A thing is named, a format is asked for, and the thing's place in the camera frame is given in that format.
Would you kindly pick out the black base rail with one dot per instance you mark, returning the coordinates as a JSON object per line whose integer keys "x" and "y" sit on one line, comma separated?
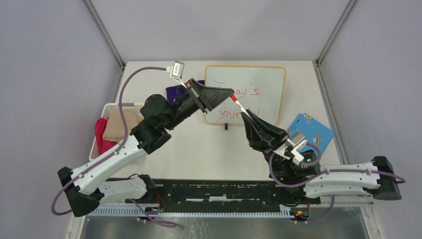
{"x": 222, "y": 196}

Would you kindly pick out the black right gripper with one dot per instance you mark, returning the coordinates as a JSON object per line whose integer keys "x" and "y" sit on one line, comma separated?
{"x": 258, "y": 140}

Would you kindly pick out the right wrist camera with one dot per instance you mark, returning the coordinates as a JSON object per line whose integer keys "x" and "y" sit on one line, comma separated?
{"x": 291, "y": 147}

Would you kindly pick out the purple cloth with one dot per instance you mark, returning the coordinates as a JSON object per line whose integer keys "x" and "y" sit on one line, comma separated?
{"x": 174, "y": 92}

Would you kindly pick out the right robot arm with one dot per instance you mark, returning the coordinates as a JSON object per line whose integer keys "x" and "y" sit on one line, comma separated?
{"x": 294, "y": 164}

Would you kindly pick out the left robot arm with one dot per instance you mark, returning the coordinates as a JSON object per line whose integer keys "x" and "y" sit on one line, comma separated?
{"x": 88, "y": 186}

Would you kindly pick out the white cable comb strip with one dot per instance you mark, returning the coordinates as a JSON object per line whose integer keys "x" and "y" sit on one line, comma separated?
{"x": 133, "y": 211}

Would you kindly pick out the pink cloth in basket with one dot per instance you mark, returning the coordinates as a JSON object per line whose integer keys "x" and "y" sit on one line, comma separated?
{"x": 107, "y": 136}

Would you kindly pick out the yellow framed whiteboard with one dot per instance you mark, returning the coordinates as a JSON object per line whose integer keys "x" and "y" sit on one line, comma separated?
{"x": 258, "y": 88}

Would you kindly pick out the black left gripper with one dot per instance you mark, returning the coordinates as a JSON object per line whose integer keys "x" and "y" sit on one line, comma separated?
{"x": 211, "y": 96}

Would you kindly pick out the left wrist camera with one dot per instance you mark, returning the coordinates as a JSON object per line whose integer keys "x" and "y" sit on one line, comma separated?
{"x": 176, "y": 71}

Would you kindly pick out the red capped whiteboard marker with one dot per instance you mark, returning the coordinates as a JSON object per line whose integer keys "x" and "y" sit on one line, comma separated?
{"x": 236, "y": 101}

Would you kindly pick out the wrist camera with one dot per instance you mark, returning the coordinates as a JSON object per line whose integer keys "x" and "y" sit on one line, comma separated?
{"x": 176, "y": 71}
{"x": 291, "y": 147}

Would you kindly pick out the beige cloth in basket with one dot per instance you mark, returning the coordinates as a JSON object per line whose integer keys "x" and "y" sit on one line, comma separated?
{"x": 131, "y": 116}

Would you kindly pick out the blue patterned cloth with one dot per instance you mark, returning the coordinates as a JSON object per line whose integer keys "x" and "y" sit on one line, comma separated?
{"x": 315, "y": 132}

